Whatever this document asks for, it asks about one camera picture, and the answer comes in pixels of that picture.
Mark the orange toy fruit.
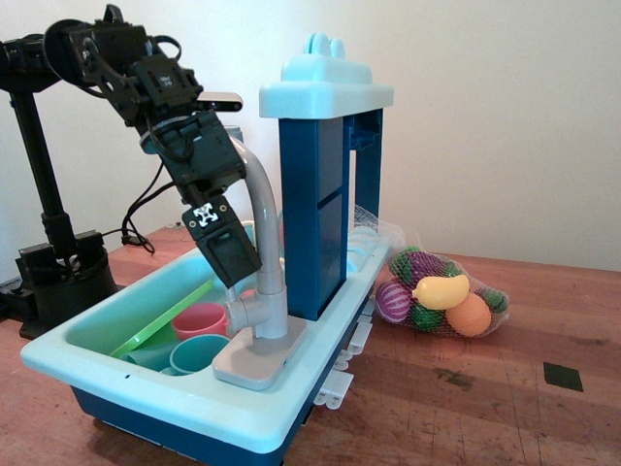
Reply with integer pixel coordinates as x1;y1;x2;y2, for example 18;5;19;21
445;293;491;337

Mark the green plastic cutting board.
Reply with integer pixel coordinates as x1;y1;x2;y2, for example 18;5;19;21
110;280;213;358

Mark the silver depth camera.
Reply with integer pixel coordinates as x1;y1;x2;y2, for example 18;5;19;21
197;91;244;113

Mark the grey faucet lever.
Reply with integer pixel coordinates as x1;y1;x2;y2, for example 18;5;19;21
225;286;238;304

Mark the mesh bag of toy food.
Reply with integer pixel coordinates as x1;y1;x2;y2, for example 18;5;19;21
347;206;509;338

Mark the black camera cable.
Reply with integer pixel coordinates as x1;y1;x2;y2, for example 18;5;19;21
120;162;179;253

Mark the teal plastic cup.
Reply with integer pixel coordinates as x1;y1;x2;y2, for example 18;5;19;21
169;334;230;376

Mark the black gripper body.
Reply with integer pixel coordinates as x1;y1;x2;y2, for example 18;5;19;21
140;111;246;197

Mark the yellow toy mango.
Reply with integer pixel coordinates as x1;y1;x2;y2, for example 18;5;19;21
411;275;470;311

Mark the black tape patch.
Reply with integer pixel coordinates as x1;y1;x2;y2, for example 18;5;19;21
543;362;583;392

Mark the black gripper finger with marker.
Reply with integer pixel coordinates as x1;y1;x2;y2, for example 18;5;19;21
182;186;261;288

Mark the purple toy onion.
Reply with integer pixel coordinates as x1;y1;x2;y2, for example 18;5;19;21
376;281;412;323

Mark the light green dish rack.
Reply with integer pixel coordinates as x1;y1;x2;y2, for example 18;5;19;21
242;218;285;259

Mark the pink plastic cup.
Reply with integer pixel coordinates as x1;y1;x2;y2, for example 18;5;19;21
172;302;228;341

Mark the toy kitchen sink unit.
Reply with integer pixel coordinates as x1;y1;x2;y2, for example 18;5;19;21
21;26;393;465

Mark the grey toy faucet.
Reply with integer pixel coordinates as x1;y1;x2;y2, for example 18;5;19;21
212;136;307;391

